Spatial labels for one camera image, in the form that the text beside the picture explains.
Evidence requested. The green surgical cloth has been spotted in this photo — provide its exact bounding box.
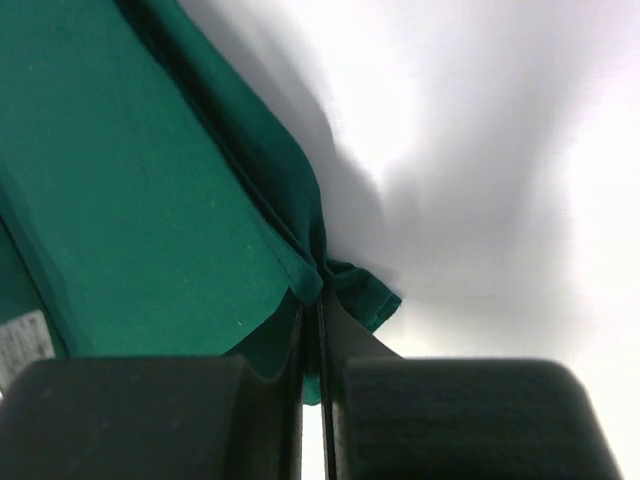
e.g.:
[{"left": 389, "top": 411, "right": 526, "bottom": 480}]
[{"left": 1, "top": 1, "right": 401, "bottom": 376}]

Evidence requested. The suture packet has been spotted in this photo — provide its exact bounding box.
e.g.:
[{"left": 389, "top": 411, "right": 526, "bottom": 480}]
[{"left": 0, "top": 310, "right": 56, "bottom": 395}]

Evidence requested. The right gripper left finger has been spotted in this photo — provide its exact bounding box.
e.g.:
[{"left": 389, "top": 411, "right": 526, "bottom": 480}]
[{"left": 1, "top": 310, "right": 303, "bottom": 479}]

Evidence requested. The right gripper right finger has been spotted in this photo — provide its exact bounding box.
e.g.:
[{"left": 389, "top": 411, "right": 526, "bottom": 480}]
[{"left": 316, "top": 294, "right": 620, "bottom": 479}]

